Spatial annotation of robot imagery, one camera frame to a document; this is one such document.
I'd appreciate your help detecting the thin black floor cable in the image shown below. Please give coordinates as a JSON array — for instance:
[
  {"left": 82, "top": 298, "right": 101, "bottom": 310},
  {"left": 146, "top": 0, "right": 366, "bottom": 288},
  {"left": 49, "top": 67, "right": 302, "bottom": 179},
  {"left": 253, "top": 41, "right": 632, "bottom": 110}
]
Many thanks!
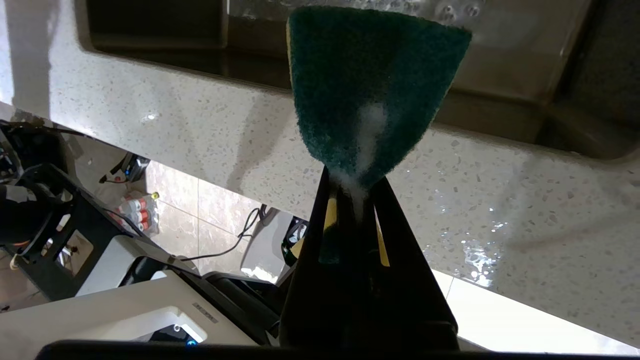
[{"left": 180, "top": 206, "right": 266, "bottom": 263}]

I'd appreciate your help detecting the black grey robot torso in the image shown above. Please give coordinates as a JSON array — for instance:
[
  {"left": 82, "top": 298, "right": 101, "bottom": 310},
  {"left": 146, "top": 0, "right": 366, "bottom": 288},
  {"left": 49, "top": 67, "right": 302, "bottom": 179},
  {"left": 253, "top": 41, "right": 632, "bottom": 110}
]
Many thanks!
[{"left": 0, "top": 162, "right": 128, "bottom": 301}]

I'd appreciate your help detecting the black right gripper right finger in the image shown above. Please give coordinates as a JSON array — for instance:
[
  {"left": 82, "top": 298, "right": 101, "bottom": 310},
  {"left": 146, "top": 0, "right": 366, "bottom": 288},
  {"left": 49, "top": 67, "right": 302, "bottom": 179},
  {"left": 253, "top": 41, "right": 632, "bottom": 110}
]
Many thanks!
[{"left": 362, "top": 177, "right": 460, "bottom": 351}]

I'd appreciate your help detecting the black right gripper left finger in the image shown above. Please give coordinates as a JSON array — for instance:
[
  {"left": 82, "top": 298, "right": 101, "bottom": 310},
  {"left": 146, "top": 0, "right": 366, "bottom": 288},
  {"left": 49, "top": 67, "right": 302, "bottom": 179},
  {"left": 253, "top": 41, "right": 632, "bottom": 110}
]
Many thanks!
[{"left": 280, "top": 167, "right": 372, "bottom": 349}]

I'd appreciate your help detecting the yellow green sponge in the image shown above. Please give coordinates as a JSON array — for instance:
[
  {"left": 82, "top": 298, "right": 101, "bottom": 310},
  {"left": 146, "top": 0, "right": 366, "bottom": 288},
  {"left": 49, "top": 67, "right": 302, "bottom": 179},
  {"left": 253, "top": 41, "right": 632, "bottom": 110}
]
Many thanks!
[{"left": 286, "top": 6, "right": 472, "bottom": 267}]

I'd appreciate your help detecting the white black robot base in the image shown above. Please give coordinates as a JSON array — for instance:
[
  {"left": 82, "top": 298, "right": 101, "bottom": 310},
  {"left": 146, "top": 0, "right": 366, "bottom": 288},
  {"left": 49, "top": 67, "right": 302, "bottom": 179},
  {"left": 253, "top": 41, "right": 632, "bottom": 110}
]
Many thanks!
[{"left": 0, "top": 235, "right": 281, "bottom": 347}]

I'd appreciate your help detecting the plastic bottle pack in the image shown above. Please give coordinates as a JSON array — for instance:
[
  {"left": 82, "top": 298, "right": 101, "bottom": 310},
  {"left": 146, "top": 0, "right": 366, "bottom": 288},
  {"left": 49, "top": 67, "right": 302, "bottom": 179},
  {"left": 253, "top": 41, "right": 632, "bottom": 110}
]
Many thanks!
[{"left": 116, "top": 191, "right": 162, "bottom": 237}]

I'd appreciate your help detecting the stainless steel sink basin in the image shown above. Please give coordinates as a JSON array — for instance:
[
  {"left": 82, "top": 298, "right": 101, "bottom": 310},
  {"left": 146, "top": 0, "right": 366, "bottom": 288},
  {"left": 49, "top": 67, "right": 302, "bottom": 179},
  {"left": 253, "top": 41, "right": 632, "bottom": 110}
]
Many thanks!
[{"left": 75, "top": 0, "right": 640, "bottom": 162}]

